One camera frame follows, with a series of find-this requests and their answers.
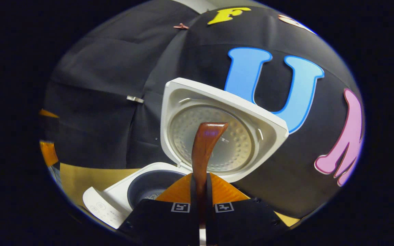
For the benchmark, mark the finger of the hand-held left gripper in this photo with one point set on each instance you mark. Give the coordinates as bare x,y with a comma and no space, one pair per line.
48,113
49,153

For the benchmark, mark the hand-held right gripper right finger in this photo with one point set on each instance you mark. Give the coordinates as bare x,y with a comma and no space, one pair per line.
209,205

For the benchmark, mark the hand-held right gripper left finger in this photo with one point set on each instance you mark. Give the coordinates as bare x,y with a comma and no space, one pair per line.
194,205

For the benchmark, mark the rice grains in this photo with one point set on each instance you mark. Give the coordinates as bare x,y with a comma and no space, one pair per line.
153,196

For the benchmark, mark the white rice cooker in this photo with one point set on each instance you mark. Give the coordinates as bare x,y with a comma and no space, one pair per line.
115,194

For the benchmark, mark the black backdrop cloth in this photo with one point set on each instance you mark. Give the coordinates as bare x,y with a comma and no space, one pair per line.
115,85

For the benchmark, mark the white cloth clip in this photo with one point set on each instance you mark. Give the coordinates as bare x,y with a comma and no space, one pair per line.
134,99

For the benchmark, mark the copper cloth clip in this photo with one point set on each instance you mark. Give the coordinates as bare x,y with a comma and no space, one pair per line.
181,26

